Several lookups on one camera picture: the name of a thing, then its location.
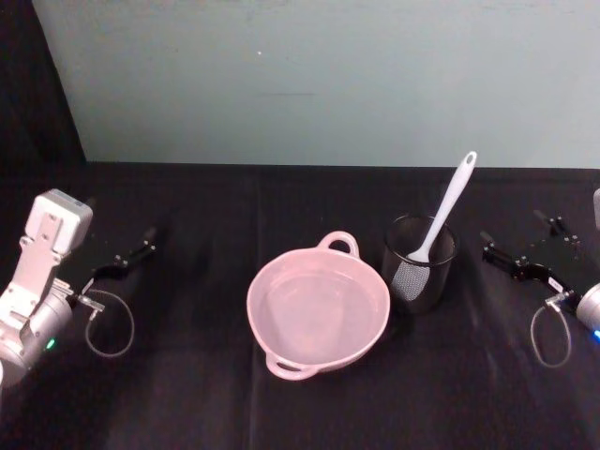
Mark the black mesh cup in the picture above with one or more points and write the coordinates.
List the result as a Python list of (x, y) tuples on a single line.
[(438, 286)]

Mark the black hanging cloth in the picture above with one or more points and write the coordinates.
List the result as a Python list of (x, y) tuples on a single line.
[(33, 84)]

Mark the black table cloth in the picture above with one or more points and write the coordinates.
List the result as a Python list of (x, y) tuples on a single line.
[(187, 398)]

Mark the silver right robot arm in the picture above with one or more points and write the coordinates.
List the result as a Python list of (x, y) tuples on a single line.
[(591, 307)]

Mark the white silicone spatula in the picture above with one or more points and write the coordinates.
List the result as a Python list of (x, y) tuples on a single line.
[(451, 194)]

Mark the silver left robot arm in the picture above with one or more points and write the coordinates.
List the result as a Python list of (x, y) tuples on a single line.
[(44, 244)]

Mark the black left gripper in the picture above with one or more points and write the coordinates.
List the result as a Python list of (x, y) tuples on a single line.
[(91, 255)]

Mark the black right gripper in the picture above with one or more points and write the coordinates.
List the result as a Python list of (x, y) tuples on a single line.
[(569, 267)]

